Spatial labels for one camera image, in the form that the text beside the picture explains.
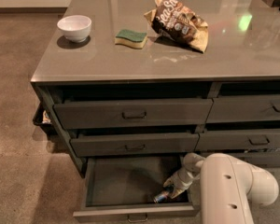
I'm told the green yellow sponge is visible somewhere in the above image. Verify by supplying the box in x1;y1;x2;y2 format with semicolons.
115;29;147;49

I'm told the top right drawer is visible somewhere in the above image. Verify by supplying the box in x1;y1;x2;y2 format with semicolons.
207;95;280;123

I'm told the open bottom left drawer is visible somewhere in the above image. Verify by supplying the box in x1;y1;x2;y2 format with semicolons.
73;155;200;224

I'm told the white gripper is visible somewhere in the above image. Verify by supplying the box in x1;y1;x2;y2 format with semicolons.
163;168;200;199

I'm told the dark grey counter cabinet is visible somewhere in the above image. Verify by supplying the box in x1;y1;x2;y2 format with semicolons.
30;0;280;224

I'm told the middle right drawer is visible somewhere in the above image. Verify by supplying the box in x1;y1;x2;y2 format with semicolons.
195;129;280;151

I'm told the white ceramic bowl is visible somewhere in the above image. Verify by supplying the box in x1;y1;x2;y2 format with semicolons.
57;15;91;43

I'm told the top left drawer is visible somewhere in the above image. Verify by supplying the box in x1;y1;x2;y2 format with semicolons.
53;98;212;129

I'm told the middle left drawer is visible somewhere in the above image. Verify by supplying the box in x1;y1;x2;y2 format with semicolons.
70;133;199;157

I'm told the redbull can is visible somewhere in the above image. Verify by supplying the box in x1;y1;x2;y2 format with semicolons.
153;189;172;203

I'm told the brown chip bag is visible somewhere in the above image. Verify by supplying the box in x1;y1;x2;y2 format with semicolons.
144;0;208;53

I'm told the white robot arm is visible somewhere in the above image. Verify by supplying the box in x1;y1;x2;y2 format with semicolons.
164;153;279;224

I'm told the black side basket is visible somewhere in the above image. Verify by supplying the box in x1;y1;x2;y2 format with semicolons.
33;104;55;135

